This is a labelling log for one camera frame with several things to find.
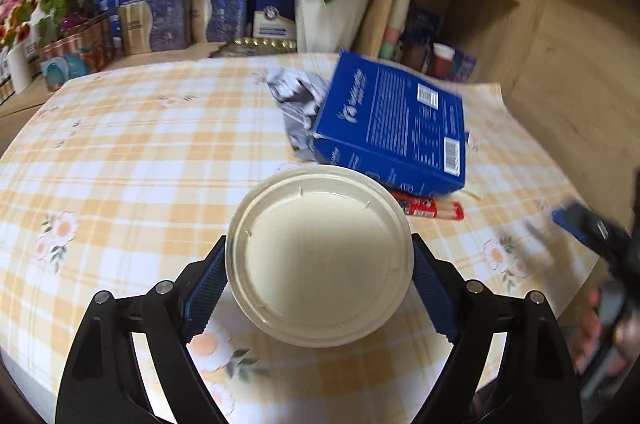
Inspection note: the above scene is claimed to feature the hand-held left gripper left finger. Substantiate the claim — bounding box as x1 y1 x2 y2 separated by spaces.
55 234 233 424

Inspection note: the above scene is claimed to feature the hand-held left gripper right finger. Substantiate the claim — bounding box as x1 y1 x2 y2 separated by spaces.
407 233 583 424

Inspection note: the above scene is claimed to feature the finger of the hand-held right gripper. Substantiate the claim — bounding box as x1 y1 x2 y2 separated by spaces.
551 201 633 262

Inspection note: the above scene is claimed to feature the blue cardboard box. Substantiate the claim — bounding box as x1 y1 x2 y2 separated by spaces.
311 49 468 199

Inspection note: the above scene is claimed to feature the person's right hand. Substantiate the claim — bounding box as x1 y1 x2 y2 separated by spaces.
572 288 603 372

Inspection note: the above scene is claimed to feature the red white stick packet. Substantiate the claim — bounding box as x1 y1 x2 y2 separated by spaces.
390 189 466 221

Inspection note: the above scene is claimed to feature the yellow plaid floral tablecloth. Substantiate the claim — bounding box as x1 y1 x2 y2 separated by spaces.
0 52 601 424

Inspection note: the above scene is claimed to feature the small blue purple box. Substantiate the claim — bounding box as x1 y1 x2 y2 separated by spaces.
450 52 478 82

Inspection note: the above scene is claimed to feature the crumpled silver foil bag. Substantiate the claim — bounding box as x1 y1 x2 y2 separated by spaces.
265 67 333 162

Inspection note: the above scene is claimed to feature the red paper cup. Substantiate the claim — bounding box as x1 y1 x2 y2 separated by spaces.
431 43 454 79

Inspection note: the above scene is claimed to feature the brown cup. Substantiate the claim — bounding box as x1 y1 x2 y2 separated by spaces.
400 37 432 72

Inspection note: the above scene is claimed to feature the ornate gold tray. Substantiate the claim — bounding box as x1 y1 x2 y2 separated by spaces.
210 36 299 58

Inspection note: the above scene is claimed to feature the dark blue booklet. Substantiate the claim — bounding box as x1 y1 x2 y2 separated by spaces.
402 4 443 50

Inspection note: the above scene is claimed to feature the gold and blue gift box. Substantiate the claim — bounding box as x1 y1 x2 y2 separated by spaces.
190 0 249 45
117 0 192 55

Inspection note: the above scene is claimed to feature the patterned copper planter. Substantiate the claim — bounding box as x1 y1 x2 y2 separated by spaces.
37 12 113 92

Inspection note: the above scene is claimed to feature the blue box with white label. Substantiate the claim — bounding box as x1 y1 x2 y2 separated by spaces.
252 0 299 40

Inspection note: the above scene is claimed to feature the stack of pastel cups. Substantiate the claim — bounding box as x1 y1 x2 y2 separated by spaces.
377 0 413 60

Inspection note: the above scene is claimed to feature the white faceted vase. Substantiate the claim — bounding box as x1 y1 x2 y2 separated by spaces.
293 0 371 54

